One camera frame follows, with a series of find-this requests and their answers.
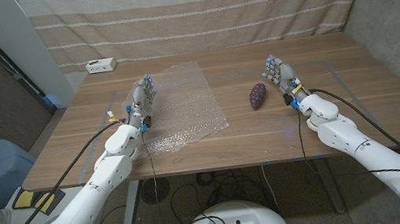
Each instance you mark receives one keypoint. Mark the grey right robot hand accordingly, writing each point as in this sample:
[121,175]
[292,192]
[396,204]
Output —
[285,75]

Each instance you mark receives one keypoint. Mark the yellow black foot pedal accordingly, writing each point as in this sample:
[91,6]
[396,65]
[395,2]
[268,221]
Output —
[38,200]

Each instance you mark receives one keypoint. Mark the white table leg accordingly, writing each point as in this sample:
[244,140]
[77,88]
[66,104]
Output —
[330,188]
[130,210]

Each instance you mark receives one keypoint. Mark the beige striped curtain backdrop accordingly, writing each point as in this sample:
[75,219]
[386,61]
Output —
[190,18]

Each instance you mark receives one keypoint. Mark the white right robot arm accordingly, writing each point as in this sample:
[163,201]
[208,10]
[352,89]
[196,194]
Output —
[346,134]

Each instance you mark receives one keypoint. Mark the clear bubble wrap sheet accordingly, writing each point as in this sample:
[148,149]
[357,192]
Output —
[187,106]

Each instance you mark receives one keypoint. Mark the round black floor fan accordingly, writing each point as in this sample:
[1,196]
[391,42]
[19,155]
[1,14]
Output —
[155,190]

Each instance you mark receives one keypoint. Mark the dark purple pine cone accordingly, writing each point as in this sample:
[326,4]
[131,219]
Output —
[257,96]

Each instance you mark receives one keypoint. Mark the white power strip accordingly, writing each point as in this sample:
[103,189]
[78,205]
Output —
[101,65]

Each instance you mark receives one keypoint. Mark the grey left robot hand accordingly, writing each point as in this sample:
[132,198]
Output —
[141,101]

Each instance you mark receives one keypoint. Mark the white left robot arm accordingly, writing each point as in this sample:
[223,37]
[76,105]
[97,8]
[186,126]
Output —
[113,168]

